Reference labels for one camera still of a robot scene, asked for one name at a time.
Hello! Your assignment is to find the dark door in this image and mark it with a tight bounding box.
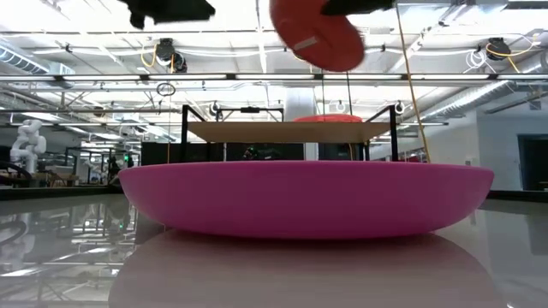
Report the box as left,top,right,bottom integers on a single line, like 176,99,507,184
516,133,548,192

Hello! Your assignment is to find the white column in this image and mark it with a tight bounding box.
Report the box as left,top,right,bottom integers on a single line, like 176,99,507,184
283,86,320,162

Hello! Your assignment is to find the orange plate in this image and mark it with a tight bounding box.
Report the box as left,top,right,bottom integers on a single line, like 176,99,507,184
269,0,366,74

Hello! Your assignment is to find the wooden shelf with black frame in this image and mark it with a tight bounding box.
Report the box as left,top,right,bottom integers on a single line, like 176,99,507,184
179,104,400,164

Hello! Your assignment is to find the large clear pink plate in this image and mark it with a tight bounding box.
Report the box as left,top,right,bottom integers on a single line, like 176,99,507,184
292,113,365,124

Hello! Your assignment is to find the black cabinet behind shelf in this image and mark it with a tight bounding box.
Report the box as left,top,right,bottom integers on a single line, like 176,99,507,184
140,141,306,166

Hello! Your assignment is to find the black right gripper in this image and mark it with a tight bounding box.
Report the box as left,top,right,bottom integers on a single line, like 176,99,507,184
320,0,397,17

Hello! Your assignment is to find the yellow hanging cable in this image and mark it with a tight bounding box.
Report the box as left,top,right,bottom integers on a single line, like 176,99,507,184
395,3,432,164

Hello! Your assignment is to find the magenta pink plate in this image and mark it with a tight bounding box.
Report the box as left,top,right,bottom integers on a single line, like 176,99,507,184
117,160,496,240

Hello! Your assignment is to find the ceiling cable reel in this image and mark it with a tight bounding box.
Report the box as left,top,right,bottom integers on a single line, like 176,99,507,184
485,37,514,62
152,37,189,74

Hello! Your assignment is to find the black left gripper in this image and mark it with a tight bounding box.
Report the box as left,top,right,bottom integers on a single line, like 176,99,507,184
116,0,217,31

